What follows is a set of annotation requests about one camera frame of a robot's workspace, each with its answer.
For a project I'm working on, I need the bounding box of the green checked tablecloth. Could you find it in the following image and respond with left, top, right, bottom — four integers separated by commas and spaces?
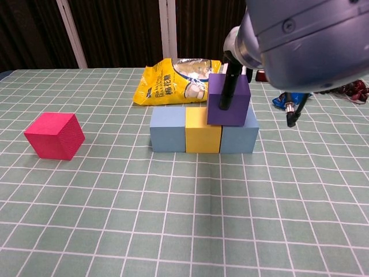
0, 65, 369, 277

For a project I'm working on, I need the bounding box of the white metal frame post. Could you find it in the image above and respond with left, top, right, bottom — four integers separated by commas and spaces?
159, 0, 178, 58
56, 0, 88, 69

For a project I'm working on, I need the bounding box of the blue snack packet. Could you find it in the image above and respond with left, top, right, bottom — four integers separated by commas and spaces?
272, 91, 314, 110

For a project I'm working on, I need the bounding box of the yellow foam cube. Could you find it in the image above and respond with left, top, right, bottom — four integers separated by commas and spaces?
184, 107, 223, 154

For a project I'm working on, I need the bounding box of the yellow marshmallow bag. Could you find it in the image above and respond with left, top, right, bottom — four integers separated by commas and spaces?
132, 58, 222, 107

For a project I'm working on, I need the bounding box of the dark pleated curtain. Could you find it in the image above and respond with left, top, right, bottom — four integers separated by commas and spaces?
0, 0, 369, 73

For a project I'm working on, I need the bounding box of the pink-red foam cube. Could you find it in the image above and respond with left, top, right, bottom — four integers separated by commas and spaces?
23, 112, 86, 161

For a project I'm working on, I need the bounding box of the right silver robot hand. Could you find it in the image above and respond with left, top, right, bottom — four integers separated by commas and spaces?
218, 26, 246, 111

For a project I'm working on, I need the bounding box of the light blue foam cube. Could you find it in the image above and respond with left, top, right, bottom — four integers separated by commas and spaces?
149, 107, 187, 153
220, 107, 260, 154

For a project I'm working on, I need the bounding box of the dark red grape bunch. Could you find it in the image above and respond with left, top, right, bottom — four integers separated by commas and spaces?
314, 80, 369, 104

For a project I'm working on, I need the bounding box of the purple foam cube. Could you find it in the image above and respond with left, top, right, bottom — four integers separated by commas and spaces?
206, 73, 251, 127

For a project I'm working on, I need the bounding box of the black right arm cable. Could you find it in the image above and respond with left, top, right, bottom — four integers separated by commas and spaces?
284, 91, 311, 128

